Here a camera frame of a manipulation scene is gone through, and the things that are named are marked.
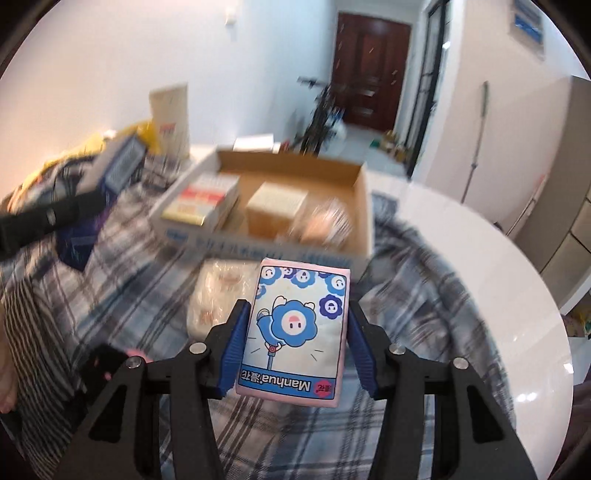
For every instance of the beige speckled tumbler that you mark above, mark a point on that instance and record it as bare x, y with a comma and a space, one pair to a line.
169, 110

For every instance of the tan cardboard small box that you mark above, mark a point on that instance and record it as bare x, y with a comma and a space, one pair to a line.
272, 209

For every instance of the red gold cigarette pack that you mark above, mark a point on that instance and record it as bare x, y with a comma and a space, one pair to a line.
206, 202

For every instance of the plaid blue shirt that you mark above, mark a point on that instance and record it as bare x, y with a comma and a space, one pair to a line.
133, 294

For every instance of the grey mop handle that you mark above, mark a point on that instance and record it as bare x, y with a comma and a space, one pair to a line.
485, 100

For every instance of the pink snack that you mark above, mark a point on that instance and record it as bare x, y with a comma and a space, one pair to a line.
322, 222

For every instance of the white tissue pack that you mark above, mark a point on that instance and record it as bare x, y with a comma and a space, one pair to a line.
219, 285

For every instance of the yellow snack bag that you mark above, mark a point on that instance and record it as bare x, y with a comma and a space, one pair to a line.
93, 145

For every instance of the beige refrigerator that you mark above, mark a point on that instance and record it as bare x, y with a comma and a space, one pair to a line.
556, 235

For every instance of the white stacked boxes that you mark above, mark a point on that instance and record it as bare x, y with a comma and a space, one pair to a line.
256, 143

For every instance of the shallow cardboard box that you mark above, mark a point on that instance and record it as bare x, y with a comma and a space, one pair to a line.
322, 178

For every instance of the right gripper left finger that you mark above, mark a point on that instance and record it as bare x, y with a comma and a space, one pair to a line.
119, 437

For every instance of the cardboard boxes on floor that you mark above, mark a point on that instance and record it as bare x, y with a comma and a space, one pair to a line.
390, 143

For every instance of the dark red entrance door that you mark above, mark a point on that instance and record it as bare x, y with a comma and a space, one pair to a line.
369, 69

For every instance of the wall electrical panel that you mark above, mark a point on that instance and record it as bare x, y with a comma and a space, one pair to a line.
526, 25

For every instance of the yellow plastic container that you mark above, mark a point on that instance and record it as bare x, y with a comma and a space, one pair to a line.
146, 132

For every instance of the black bicycle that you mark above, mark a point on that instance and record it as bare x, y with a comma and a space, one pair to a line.
323, 120

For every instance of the blue orange small box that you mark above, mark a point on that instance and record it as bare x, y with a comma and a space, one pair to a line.
120, 160

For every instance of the black framed glass door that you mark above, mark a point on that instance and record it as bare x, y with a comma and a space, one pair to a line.
437, 18

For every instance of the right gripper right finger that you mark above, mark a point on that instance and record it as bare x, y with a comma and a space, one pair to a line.
474, 439

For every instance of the pink blue tissue pack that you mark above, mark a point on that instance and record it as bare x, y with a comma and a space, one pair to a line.
296, 339

